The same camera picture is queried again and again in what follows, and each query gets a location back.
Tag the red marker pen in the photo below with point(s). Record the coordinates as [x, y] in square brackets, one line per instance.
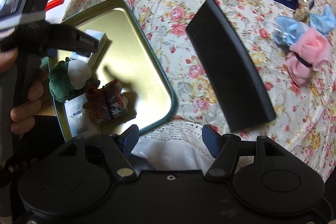
[54, 3]

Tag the light blue face mask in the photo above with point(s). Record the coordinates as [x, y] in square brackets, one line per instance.
[288, 31]
[323, 23]

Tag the pink cloth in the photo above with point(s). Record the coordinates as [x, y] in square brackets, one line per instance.
[308, 54]

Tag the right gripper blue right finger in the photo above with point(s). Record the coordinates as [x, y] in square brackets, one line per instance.
[212, 140]

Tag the black tin lid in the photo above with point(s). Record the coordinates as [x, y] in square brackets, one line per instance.
[236, 82]

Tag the beige crumpled mesh cloth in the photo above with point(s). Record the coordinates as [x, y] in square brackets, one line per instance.
[302, 12]

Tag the green white plush toy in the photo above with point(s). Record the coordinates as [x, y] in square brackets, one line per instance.
[67, 77]

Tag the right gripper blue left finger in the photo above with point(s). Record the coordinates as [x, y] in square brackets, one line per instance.
[128, 139]

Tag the white lace cloth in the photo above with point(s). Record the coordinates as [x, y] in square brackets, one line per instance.
[177, 145]

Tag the person's left hand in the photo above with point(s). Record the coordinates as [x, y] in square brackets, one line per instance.
[22, 116]

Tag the white packet in tin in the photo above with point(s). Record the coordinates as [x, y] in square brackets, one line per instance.
[78, 118]

